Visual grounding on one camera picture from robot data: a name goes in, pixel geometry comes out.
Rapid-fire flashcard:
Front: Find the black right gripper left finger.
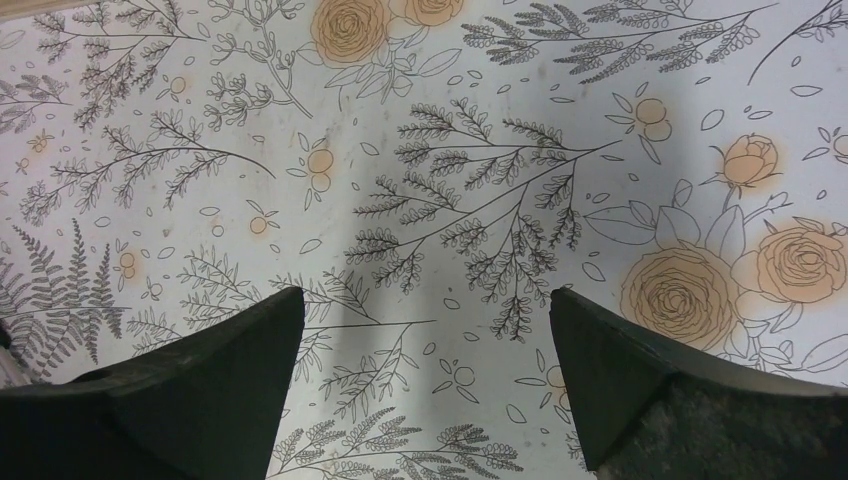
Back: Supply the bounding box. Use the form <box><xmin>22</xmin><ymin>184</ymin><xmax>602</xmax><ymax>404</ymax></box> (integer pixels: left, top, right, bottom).
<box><xmin>1</xmin><ymin>287</ymin><xmax>305</xmax><ymax>479</ymax></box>

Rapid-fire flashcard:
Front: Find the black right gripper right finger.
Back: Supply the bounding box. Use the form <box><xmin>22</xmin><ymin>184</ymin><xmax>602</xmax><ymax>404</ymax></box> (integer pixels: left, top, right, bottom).
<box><xmin>550</xmin><ymin>288</ymin><xmax>847</xmax><ymax>479</ymax></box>

